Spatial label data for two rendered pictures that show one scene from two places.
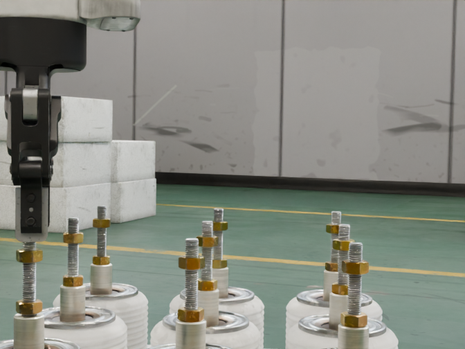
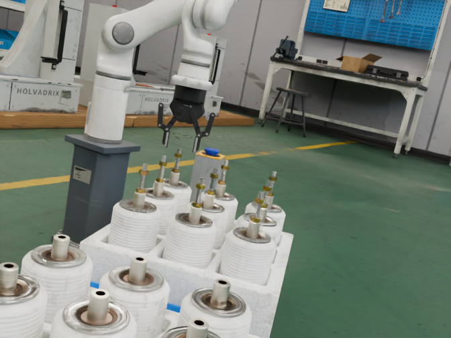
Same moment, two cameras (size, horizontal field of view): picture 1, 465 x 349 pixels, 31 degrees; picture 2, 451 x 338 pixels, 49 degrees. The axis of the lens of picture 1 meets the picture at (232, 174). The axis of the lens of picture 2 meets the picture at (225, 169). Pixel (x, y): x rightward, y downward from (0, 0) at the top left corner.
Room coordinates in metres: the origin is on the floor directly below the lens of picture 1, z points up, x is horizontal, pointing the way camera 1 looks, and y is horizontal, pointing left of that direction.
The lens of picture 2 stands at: (0.85, -1.03, 0.56)
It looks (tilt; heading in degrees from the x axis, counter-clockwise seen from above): 11 degrees down; 96
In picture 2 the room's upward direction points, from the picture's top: 11 degrees clockwise
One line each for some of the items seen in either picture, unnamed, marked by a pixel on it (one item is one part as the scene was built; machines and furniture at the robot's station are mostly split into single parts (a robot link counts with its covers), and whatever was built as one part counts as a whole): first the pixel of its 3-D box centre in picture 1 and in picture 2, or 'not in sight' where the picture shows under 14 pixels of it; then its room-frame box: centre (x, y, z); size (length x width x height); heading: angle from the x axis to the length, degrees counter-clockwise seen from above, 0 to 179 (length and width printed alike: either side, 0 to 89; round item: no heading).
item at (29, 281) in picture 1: (29, 282); (176, 163); (0.61, 0.15, 0.30); 0.01 x 0.01 x 0.08
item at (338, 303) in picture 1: (342, 311); (194, 214); (0.71, -0.10, 0.26); 0.02 x 0.02 x 0.03
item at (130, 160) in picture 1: (99, 159); not in sight; (3.92, 0.62, 0.27); 0.39 x 0.39 x 0.18; 70
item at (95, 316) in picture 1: (72, 318); (219, 195); (0.73, 0.14, 0.25); 0.08 x 0.08 x 0.01
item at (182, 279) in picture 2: not in sight; (194, 274); (0.72, 0.02, 0.09); 0.39 x 0.39 x 0.18; 86
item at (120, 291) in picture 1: (101, 292); (266, 207); (0.85, 0.13, 0.25); 0.08 x 0.08 x 0.01
